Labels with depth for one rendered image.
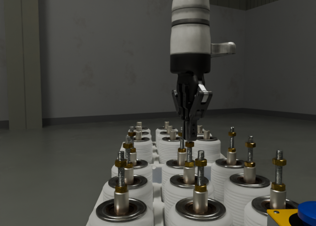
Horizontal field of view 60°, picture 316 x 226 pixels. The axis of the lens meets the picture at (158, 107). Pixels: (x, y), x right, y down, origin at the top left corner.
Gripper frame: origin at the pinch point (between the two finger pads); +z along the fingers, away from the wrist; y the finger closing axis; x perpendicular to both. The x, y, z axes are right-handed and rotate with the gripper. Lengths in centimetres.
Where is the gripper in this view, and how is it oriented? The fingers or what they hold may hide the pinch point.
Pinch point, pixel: (189, 130)
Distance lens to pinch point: 52.8
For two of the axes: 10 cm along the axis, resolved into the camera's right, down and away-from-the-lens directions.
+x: 9.4, -0.3, 3.3
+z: 0.0, 10.0, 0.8
